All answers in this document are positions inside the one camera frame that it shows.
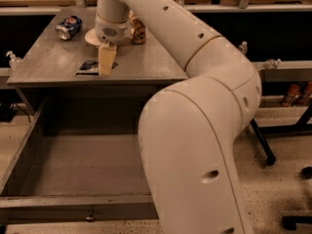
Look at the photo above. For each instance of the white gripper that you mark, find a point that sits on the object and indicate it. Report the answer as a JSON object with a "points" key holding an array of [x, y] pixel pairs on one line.
{"points": [[111, 32]]}

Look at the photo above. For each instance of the blueberry rxbar dark wrapper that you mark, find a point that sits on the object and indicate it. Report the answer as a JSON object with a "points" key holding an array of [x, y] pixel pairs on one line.
{"points": [[90, 67]]}

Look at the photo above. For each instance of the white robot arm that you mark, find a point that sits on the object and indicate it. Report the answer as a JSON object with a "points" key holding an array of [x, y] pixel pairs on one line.
{"points": [[186, 131]]}

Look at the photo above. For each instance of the grey cabinet with top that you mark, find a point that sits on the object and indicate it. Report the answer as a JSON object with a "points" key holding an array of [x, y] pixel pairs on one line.
{"points": [[51, 66]]}

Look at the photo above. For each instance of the open grey top drawer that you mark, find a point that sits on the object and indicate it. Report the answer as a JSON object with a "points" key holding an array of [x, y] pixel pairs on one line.
{"points": [[79, 161]]}

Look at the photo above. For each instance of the white ceramic bowl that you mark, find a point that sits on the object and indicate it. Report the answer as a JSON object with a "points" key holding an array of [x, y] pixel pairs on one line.
{"points": [[92, 38]]}

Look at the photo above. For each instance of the gold crushed drink can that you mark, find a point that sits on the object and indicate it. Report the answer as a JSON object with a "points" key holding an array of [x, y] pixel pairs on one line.
{"points": [[138, 33]]}

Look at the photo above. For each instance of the blue crushed soda can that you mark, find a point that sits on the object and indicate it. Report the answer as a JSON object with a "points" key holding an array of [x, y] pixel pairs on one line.
{"points": [[69, 27]]}

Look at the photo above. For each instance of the clear pump sanitizer bottle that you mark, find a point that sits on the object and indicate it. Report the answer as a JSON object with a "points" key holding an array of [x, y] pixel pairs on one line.
{"points": [[13, 59]]}

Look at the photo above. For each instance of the clear plastic water bottle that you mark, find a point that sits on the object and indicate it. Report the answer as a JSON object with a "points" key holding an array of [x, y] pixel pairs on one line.
{"points": [[243, 47]]}

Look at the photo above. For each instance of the crumpled clear plastic wrap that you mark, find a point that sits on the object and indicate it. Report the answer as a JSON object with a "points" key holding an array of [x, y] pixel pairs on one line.
{"points": [[272, 63]]}

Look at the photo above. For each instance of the black metal stand base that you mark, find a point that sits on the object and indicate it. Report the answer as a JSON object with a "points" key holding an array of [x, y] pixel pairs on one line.
{"points": [[301, 127]]}

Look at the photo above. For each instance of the orange spray bottles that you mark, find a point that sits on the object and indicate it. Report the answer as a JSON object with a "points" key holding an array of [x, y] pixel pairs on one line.
{"points": [[297, 94]]}

